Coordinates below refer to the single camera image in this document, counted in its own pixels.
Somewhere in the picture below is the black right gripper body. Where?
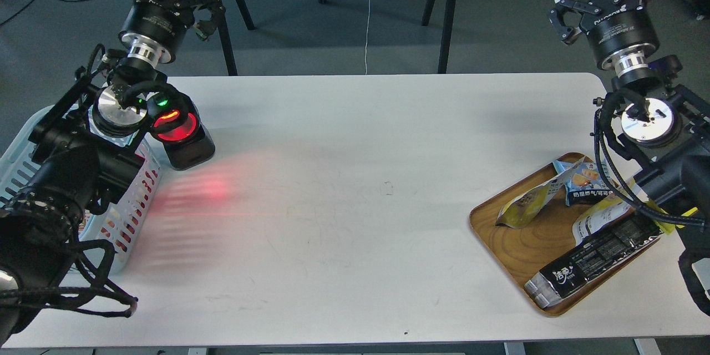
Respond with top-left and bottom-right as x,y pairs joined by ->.
582,0 -> 660,71

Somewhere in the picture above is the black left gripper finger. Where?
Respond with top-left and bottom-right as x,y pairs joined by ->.
183,0 -> 225,42

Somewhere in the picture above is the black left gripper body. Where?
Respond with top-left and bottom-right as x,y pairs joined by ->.
119,0 -> 193,64

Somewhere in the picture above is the yellow white snack pouch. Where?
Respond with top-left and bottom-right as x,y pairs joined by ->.
495,156 -> 586,229

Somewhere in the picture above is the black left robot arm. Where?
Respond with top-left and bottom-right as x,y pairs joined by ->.
2,0 -> 225,342

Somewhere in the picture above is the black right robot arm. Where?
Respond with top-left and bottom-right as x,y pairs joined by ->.
548,0 -> 708,314

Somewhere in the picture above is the blue snack packet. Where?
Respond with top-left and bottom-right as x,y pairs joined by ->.
552,160 -> 611,206

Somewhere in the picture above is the white yellow snack bag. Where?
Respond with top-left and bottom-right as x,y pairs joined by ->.
571,197 -> 635,245

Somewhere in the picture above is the yellow cartoon snack packet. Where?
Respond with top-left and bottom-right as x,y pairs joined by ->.
655,205 -> 698,235

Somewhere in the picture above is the light blue plastic basket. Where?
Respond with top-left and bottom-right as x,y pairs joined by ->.
1,106 -> 162,276

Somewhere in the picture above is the black long snack package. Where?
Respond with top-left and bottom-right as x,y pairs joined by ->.
523,214 -> 663,309

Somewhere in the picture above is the black barcode scanner red window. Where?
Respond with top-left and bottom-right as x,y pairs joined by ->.
147,90 -> 216,170

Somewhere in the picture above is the wooden tray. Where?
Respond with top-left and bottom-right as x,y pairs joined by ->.
469,163 -> 662,317

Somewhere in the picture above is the white hanging cable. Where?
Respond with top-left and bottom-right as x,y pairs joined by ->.
364,0 -> 373,75

